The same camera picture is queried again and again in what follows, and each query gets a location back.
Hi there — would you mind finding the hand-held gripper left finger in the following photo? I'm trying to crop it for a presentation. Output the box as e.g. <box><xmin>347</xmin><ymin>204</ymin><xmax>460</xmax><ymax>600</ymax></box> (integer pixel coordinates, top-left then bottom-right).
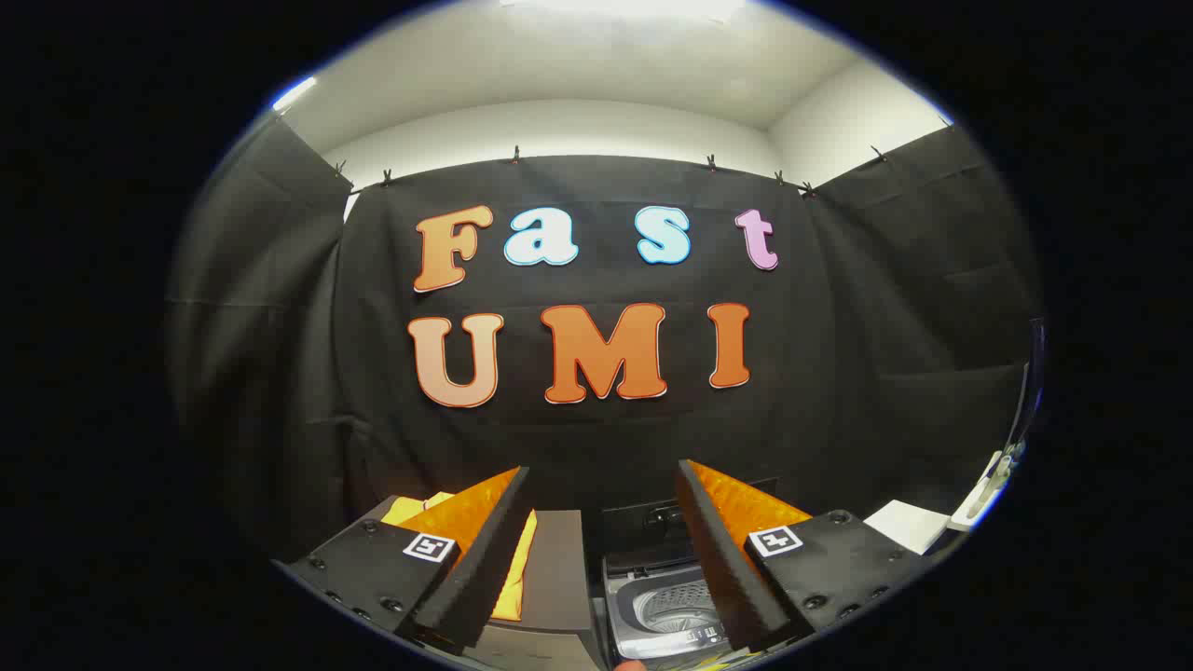
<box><xmin>273</xmin><ymin>466</ymin><xmax>532</xmax><ymax>655</ymax></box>

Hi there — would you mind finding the grey washing machine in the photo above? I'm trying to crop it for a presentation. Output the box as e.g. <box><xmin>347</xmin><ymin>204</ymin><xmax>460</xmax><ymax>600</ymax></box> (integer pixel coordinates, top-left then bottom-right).
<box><xmin>599</xmin><ymin>478</ymin><xmax>782</xmax><ymax>664</ymax></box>

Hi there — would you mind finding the black backdrop cloth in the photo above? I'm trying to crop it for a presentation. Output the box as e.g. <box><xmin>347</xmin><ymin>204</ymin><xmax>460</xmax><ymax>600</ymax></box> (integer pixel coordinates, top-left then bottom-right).
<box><xmin>166</xmin><ymin>116</ymin><xmax>1043</xmax><ymax>569</ymax></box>

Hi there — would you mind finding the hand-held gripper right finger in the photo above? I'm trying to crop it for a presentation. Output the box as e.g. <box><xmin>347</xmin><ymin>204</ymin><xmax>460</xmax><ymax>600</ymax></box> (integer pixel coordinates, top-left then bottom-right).
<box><xmin>676</xmin><ymin>459</ymin><xmax>935</xmax><ymax>655</ymax></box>

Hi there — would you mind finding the white plastic object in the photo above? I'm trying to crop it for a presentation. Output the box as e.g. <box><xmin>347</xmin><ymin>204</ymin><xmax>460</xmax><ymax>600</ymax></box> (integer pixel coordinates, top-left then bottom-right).
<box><xmin>946</xmin><ymin>445</ymin><xmax>1019</xmax><ymax>534</ymax></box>

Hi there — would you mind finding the yellow polo shirt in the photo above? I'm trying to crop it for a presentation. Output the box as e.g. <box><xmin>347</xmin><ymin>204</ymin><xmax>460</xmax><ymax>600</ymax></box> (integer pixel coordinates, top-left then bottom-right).
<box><xmin>380</xmin><ymin>492</ymin><xmax>540</xmax><ymax>623</ymax></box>

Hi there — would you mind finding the row of black clips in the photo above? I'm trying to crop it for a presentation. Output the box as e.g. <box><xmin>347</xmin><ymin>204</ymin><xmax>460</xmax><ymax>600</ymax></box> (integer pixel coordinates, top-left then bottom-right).
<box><xmin>334</xmin><ymin>144</ymin><xmax>888</xmax><ymax>199</ymax></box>

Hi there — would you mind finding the white sheet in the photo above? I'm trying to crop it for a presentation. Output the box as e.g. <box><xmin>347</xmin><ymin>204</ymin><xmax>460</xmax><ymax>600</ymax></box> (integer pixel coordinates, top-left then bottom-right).
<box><xmin>862</xmin><ymin>500</ymin><xmax>952</xmax><ymax>556</ymax></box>

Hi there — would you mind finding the clear washing machine lid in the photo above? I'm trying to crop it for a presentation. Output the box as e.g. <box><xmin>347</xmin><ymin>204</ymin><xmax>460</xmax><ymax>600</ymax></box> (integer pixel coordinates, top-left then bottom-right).
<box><xmin>602</xmin><ymin>478</ymin><xmax>780</xmax><ymax>571</ymax></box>

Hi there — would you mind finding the grey platform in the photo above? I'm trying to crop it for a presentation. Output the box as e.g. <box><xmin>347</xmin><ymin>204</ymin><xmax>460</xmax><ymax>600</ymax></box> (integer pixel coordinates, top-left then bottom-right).
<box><xmin>354</xmin><ymin>494</ymin><xmax>609</xmax><ymax>671</ymax></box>

